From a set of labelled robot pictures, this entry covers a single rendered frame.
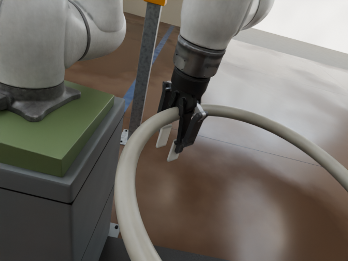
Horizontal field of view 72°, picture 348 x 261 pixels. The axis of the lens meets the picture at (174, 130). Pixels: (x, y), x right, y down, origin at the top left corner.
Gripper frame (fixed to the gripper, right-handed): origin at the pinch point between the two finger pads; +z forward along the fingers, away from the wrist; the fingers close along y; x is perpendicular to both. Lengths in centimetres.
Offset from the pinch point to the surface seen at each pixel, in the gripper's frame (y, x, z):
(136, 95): -88, 49, 51
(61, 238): -0.3, -26.1, 23.7
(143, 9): -507, 312, 114
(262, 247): 28, 73, 84
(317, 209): 33, 138, 85
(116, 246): -14, 2, 84
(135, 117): -85, 50, 69
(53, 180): -2.7, -26.1, 3.7
